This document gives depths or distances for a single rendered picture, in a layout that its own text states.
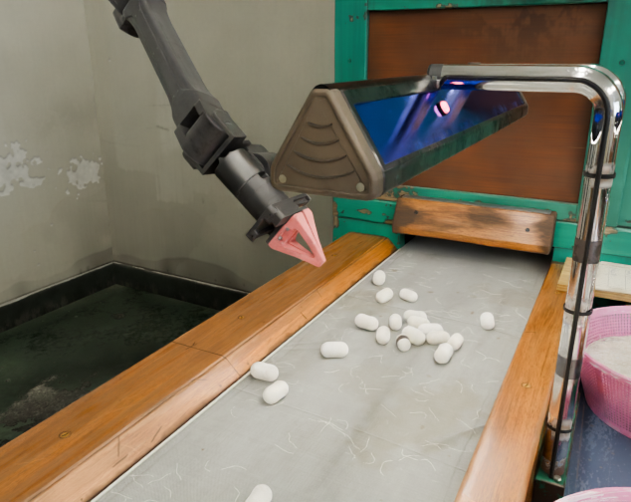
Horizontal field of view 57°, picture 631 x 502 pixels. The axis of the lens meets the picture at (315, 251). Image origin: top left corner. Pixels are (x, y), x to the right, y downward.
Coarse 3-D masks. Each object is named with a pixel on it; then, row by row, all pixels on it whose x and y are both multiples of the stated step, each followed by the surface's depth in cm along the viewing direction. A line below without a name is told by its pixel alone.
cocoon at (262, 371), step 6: (252, 366) 73; (258, 366) 73; (264, 366) 73; (270, 366) 72; (252, 372) 73; (258, 372) 72; (264, 372) 72; (270, 372) 72; (276, 372) 72; (264, 378) 72; (270, 378) 72
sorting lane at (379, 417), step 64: (320, 320) 90; (384, 320) 90; (448, 320) 90; (512, 320) 90; (256, 384) 72; (320, 384) 72; (384, 384) 72; (448, 384) 72; (192, 448) 61; (256, 448) 61; (320, 448) 61; (384, 448) 61; (448, 448) 61
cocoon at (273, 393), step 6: (276, 384) 68; (282, 384) 69; (264, 390) 68; (270, 390) 67; (276, 390) 68; (282, 390) 68; (288, 390) 69; (264, 396) 68; (270, 396) 67; (276, 396) 67; (282, 396) 68; (270, 402) 68
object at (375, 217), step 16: (336, 208) 127; (352, 208) 125; (368, 208) 124; (384, 208) 122; (336, 224) 129; (352, 224) 127; (368, 224) 125; (384, 224) 123; (560, 224) 106; (576, 224) 105; (400, 240) 123; (416, 240) 129; (432, 240) 129; (448, 240) 129; (560, 240) 107; (608, 240) 103; (624, 240) 102; (448, 256) 118; (464, 256) 118; (480, 256) 118; (496, 256) 118; (512, 256) 118; (528, 256) 118; (544, 256) 118; (560, 256) 108; (608, 256) 104; (624, 256) 103; (592, 304) 108; (608, 304) 107; (624, 304) 105
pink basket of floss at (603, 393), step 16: (592, 320) 86; (608, 320) 87; (592, 336) 86; (608, 336) 87; (592, 368) 73; (608, 368) 70; (592, 384) 75; (608, 384) 71; (624, 384) 69; (592, 400) 77; (608, 400) 73; (624, 400) 70; (608, 416) 74; (624, 416) 72; (624, 432) 73
